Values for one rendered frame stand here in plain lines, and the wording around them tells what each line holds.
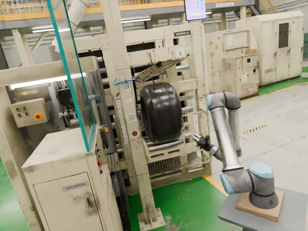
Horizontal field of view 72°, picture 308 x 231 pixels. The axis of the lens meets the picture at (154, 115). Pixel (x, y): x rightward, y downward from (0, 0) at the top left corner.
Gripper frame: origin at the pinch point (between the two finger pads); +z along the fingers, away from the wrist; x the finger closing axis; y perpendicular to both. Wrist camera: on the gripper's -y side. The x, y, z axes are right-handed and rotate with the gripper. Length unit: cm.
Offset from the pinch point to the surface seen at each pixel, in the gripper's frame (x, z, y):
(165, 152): -17.2, 10.8, 23.5
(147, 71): 38, 75, 3
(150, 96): -2.9, 47.2, -15.7
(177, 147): -7.0, 4.7, 21.2
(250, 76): 455, -51, 220
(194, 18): 397, 151, 118
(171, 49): 55, 63, -24
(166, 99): 1.8, 34.2, -18.0
